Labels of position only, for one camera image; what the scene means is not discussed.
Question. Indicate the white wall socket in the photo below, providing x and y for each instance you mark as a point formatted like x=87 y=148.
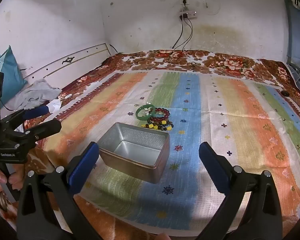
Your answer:
x=185 y=1

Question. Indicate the striped pastel mat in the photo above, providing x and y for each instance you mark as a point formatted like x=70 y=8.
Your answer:
x=215 y=130

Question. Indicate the white power strip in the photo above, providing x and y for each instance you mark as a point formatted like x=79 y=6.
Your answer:
x=188 y=15

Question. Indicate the metal tin box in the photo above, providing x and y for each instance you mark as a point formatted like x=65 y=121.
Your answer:
x=140 y=165

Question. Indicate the green jade bangle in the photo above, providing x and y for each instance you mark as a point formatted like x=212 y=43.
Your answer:
x=138 y=114

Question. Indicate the brown floral blanket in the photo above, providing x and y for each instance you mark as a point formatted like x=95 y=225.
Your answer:
x=215 y=62

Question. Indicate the small black round object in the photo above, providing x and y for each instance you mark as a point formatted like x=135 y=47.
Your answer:
x=285 y=93

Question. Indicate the white crumpled paper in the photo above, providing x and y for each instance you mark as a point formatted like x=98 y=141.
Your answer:
x=55 y=104

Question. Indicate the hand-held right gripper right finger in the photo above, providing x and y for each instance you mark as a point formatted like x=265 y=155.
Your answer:
x=211 y=161

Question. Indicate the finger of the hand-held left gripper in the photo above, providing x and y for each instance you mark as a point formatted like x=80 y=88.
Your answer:
x=45 y=128
x=36 y=111

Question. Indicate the white bed headboard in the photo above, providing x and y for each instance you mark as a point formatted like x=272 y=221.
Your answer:
x=65 y=65

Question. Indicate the teal bag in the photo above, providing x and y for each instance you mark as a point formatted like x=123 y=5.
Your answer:
x=10 y=75

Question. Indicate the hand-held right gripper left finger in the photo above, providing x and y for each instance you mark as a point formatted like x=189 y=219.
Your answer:
x=83 y=165

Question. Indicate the grey crumpled cloth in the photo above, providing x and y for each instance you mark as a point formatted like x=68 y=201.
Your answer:
x=37 y=92

